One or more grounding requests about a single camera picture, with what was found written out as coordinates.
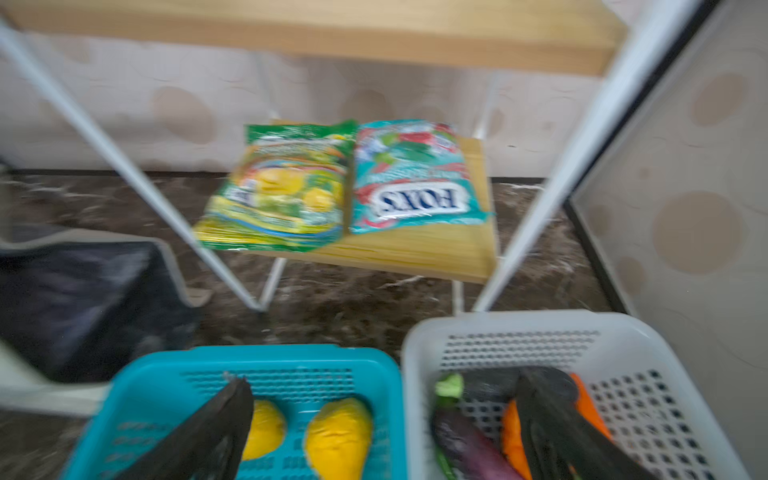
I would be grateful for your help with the purple eggplant long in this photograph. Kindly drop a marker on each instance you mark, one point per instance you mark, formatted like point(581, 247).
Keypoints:
point(467, 448)

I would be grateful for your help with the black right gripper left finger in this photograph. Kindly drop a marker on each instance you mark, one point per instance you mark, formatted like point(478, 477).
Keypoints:
point(207, 445)

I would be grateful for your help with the teal plastic basket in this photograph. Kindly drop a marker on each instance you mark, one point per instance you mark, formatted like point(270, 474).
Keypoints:
point(156, 393)

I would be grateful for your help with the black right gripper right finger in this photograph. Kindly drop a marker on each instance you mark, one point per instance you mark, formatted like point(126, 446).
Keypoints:
point(559, 443)

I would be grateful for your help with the green lemon candy bag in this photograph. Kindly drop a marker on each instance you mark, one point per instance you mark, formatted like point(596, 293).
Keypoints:
point(286, 194)

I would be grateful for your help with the yellow mango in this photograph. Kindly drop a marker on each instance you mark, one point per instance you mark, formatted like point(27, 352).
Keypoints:
point(267, 430)

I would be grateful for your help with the teal Fox's candy bag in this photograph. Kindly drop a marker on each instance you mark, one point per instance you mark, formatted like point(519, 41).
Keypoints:
point(411, 173)

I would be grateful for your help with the cream canvas grocery bag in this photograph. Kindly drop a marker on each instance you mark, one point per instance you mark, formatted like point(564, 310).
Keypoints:
point(78, 305)

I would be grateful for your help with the orange back white basket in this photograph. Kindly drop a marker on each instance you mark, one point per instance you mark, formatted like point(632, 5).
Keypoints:
point(511, 440)

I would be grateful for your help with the yellow pear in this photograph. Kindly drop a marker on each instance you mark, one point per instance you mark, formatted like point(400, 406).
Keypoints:
point(338, 439)

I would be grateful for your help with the dark green cucumber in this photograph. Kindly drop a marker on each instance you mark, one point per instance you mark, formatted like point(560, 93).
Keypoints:
point(501, 384)

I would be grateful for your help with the white plastic basket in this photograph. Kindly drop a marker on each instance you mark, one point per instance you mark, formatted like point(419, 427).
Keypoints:
point(644, 395)

